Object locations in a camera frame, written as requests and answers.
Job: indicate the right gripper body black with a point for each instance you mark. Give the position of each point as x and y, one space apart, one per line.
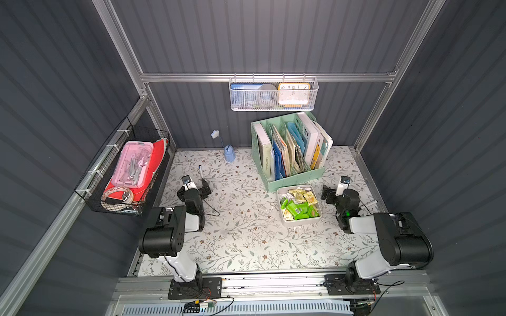
332 193

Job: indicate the white cookie storage box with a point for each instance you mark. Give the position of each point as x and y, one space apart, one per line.
298 205

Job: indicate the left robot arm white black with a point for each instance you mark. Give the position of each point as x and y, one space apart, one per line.
164 241

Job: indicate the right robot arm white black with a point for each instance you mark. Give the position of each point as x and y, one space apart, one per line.
401 241

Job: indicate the pink plastic tool box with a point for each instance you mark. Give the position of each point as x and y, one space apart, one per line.
132 165

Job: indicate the green file organizer box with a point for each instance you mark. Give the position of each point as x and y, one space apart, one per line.
289 166

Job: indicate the blue box in basket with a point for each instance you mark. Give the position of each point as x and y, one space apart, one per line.
244 96

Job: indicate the red cloth bag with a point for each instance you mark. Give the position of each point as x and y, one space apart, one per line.
159 152

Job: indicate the clear tape roll in basket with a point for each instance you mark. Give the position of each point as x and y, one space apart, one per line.
123 194

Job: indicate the white book right slot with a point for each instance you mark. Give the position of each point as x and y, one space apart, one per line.
311 137

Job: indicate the white book slot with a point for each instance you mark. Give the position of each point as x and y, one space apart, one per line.
311 137
265 148

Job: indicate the white book left slot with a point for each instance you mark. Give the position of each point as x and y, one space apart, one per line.
265 148

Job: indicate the yellow white alarm clock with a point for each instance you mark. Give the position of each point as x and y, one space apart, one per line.
294 93

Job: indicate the grey tape roll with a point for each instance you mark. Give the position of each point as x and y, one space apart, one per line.
267 96

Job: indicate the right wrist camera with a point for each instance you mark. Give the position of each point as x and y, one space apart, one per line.
343 185

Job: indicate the black wire side basket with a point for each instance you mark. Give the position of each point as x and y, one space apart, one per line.
97 178

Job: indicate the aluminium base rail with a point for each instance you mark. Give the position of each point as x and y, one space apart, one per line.
312 292

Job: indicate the white wire wall basket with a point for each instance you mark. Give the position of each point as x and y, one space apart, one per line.
276 80

